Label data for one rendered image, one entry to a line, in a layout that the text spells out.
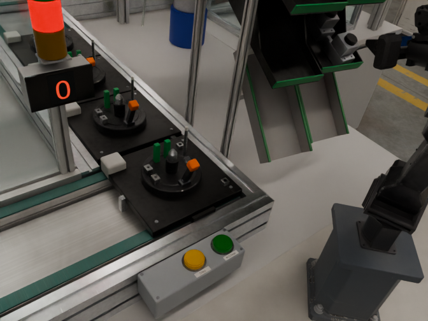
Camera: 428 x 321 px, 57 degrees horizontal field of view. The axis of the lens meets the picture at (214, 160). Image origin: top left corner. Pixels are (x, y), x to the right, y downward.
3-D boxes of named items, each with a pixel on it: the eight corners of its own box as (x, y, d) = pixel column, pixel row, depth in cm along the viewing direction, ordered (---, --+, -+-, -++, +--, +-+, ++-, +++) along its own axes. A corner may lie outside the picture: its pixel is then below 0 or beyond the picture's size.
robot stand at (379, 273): (379, 334, 80) (425, 279, 67) (308, 320, 80) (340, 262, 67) (368, 273, 91) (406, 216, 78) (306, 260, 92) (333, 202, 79)
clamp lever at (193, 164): (190, 182, 87) (200, 165, 81) (183, 185, 86) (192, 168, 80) (182, 169, 88) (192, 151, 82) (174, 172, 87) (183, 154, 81)
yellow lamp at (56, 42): (72, 57, 70) (68, 30, 66) (43, 62, 67) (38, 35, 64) (61, 46, 72) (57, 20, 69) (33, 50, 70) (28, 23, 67)
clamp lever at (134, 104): (134, 123, 101) (139, 105, 95) (127, 125, 100) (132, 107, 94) (128, 112, 102) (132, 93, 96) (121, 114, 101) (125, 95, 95)
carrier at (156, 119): (181, 137, 107) (184, 97, 99) (97, 166, 94) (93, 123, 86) (137, 94, 120) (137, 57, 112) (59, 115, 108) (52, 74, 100)
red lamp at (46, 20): (68, 30, 66) (65, 0, 63) (38, 34, 64) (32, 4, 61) (57, 19, 69) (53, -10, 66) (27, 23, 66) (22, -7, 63)
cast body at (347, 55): (348, 65, 97) (366, 46, 91) (335, 69, 95) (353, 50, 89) (330, 39, 99) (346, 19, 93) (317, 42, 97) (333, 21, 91)
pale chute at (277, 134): (302, 152, 102) (313, 150, 98) (259, 164, 96) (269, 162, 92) (276, 47, 102) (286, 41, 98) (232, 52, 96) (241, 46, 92)
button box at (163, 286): (241, 267, 83) (246, 249, 79) (155, 320, 72) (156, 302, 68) (221, 244, 87) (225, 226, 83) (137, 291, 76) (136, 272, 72)
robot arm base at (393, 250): (396, 255, 70) (411, 234, 66) (360, 248, 70) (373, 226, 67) (389, 225, 75) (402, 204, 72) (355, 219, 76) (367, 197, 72)
